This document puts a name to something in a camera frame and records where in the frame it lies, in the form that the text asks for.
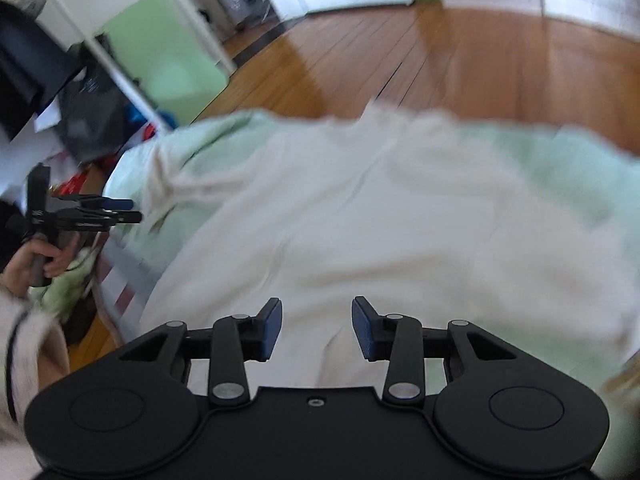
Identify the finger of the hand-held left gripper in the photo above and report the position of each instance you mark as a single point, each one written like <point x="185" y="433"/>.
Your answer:
<point x="112" y="219"/>
<point x="117" y="204"/>

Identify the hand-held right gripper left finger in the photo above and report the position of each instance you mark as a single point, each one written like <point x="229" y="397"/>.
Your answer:
<point x="269" y="327"/>

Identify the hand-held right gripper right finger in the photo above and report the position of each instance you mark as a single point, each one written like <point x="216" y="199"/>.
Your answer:
<point x="362" y="327"/>

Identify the white fleece garment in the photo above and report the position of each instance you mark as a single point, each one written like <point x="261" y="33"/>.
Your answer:
<point x="350" y="210"/>

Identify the person's left forearm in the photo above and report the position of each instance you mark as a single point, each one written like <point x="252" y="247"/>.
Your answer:
<point x="37" y="330"/>

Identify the person's left hand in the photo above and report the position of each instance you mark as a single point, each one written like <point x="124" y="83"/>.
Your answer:
<point x="62" y="259"/>

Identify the grey striped cloth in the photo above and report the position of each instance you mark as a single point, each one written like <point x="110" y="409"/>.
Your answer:
<point x="127" y="275"/>

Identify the black plastic bag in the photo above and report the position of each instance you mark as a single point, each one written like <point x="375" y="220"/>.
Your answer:
<point x="95" y="115"/>

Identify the white metal rack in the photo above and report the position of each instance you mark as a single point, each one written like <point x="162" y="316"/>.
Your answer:
<point x="107" y="60"/>

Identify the black flat object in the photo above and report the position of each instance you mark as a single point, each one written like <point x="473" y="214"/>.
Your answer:
<point x="25" y="60"/>

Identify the light green board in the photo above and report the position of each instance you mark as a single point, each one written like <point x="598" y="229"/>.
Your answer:
<point x="170" y="50"/>

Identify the light green blanket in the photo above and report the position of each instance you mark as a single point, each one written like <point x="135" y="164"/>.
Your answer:
<point x="575" y="170"/>

